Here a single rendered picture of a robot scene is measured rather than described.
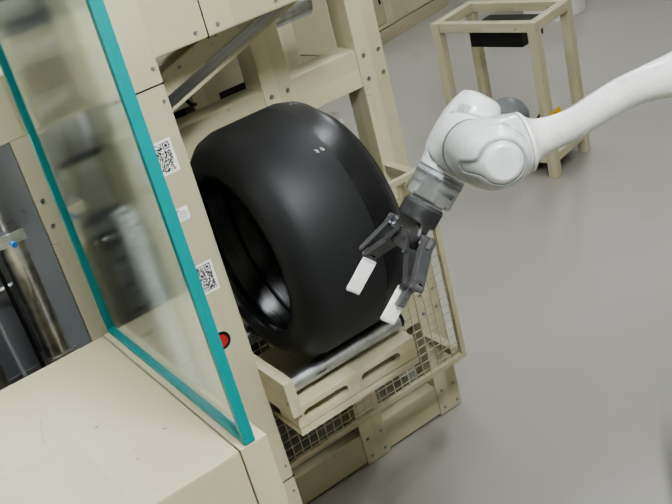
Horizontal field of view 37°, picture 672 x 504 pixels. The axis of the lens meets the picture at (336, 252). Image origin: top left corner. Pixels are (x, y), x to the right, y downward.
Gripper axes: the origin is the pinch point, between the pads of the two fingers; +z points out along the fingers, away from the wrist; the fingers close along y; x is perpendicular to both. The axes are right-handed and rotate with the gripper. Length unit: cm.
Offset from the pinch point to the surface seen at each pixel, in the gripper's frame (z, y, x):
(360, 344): 19, -44, 35
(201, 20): -31, -79, -23
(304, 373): 30, -42, 24
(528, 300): 4, -155, 181
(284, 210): -3.7, -37.4, -3.8
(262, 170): -8.6, -44.5, -9.0
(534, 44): -97, -239, 185
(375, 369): 23, -44, 43
